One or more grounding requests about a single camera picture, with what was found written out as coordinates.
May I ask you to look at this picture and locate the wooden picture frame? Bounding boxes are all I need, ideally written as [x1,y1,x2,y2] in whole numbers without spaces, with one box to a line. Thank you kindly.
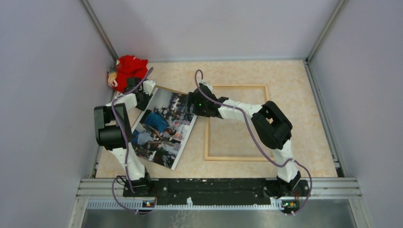
[204,84,269,162]

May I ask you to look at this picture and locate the printed photo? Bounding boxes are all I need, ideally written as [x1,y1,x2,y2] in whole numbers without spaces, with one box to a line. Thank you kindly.
[131,87,197,170]

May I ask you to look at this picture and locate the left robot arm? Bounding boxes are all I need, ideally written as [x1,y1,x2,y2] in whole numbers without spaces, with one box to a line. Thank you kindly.
[94,78,155,196]

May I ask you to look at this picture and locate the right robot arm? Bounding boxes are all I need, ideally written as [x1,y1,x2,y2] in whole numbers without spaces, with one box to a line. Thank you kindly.
[186,83,312,199]

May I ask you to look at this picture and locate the red crumpled cloth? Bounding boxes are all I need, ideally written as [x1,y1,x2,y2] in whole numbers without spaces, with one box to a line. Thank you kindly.
[107,55,148,93]

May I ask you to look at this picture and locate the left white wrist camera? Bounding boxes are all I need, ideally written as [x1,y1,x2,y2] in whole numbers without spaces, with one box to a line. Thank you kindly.
[143,80,156,95]

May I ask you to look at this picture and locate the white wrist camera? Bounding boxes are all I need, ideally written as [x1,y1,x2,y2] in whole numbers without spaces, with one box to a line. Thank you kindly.
[143,80,156,95]
[199,83,213,95]

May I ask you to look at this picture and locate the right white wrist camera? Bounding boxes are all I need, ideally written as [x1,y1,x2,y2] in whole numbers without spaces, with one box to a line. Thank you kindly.
[199,83,213,95]

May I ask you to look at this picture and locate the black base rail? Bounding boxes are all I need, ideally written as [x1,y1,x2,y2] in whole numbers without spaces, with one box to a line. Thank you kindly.
[123,178,309,206]

